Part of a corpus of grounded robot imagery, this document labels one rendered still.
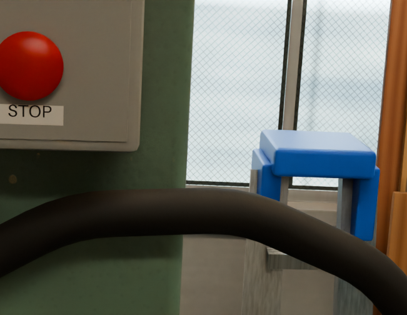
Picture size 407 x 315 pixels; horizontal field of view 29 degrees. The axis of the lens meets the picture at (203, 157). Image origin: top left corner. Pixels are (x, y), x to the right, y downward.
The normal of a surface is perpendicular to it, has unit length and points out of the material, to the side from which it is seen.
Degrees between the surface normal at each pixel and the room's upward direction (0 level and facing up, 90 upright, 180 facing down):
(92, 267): 90
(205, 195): 30
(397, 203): 87
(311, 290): 90
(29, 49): 81
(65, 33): 90
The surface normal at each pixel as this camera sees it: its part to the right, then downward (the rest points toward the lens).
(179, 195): 0.10, -0.73
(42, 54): 0.24, 0.13
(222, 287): 0.04, 0.22
